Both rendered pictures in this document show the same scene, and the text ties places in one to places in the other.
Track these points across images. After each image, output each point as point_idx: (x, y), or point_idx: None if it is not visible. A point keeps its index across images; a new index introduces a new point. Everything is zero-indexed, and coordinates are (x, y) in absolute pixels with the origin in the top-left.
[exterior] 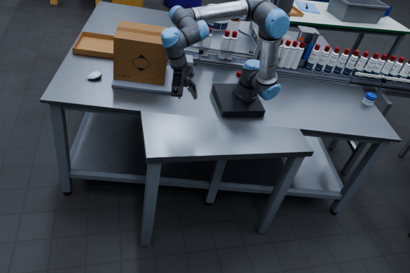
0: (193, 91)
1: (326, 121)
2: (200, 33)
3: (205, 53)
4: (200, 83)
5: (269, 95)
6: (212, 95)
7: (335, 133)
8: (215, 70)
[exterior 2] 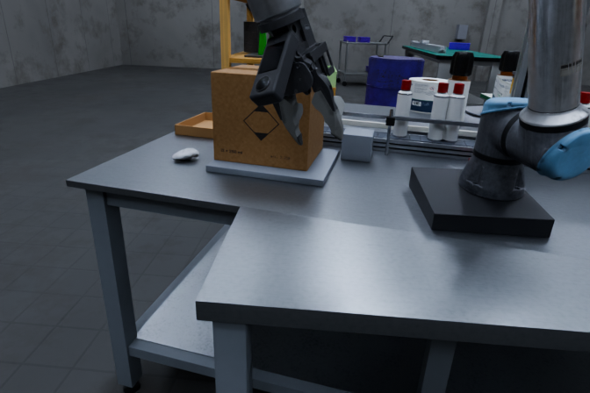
0: (327, 108)
1: None
2: None
3: (400, 131)
4: (386, 174)
5: (566, 164)
6: (409, 193)
7: None
8: (421, 159)
